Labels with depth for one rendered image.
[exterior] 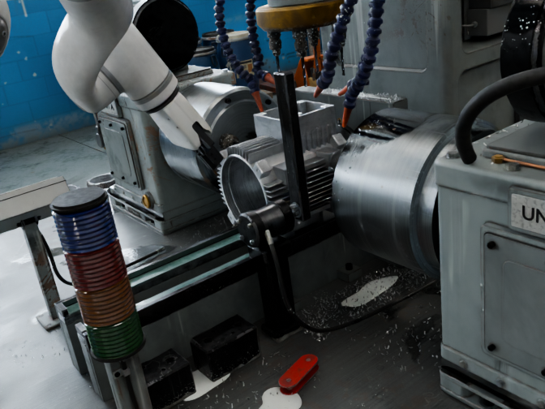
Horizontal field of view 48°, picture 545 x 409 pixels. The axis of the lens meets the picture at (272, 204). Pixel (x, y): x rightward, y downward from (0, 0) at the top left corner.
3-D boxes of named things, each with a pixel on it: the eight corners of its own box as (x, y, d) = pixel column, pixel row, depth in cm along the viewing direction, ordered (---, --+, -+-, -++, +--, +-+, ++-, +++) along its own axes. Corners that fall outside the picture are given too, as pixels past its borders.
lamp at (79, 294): (122, 293, 74) (114, 260, 72) (145, 311, 70) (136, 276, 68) (75, 314, 71) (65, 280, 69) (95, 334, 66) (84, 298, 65)
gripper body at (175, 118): (129, 105, 110) (168, 148, 116) (156, 110, 102) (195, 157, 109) (157, 75, 112) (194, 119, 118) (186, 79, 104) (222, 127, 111)
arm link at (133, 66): (135, 108, 102) (176, 71, 103) (79, 45, 94) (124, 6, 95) (119, 98, 108) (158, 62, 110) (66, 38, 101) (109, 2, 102)
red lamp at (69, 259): (114, 260, 72) (105, 225, 71) (136, 276, 68) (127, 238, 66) (65, 280, 69) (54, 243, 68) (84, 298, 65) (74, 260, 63)
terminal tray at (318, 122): (304, 133, 128) (300, 99, 125) (339, 141, 120) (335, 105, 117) (257, 149, 122) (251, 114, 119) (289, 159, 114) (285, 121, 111)
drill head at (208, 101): (221, 156, 175) (206, 68, 166) (305, 182, 147) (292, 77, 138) (143, 183, 162) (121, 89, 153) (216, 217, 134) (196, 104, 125)
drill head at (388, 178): (400, 211, 124) (392, 88, 115) (607, 274, 93) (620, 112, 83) (305, 257, 111) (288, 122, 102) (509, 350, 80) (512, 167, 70)
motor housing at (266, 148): (301, 197, 137) (289, 114, 130) (360, 218, 122) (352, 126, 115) (225, 228, 127) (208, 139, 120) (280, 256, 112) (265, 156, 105)
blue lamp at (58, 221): (105, 225, 71) (96, 188, 69) (127, 238, 66) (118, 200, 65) (54, 243, 68) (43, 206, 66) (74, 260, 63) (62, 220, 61)
